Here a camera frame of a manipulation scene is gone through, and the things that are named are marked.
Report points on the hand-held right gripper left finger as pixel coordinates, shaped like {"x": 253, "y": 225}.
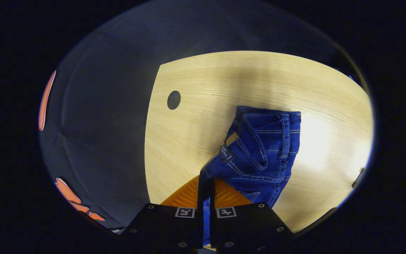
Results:
{"x": 200, "y": 197}

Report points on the blue denim jeans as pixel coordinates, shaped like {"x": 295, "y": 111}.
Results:
{"x": 263, "y": 151}

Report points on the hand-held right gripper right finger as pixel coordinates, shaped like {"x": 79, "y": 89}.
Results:
{"x": 211, "y": 197}

